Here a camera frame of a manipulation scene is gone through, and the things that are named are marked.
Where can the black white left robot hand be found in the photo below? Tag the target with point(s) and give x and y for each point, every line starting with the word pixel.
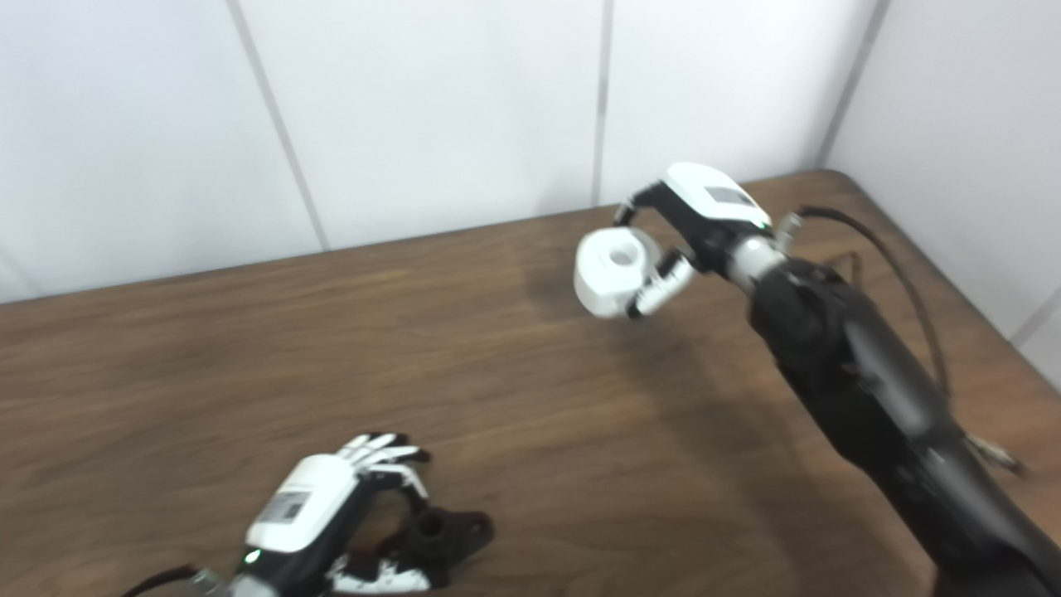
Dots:
pixel 307 506

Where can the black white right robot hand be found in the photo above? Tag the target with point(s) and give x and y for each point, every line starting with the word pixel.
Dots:
pixel 704 207

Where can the round white plastic piece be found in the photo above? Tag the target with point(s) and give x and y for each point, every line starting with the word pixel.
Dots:
pixel 612 269

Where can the black plastic holder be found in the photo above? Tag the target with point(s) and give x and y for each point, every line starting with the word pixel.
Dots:
pixel 443 535

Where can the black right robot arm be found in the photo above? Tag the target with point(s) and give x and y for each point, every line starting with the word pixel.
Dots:
pixel 879 381

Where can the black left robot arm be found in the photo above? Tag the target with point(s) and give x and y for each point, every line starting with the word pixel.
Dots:
pixel 236 586

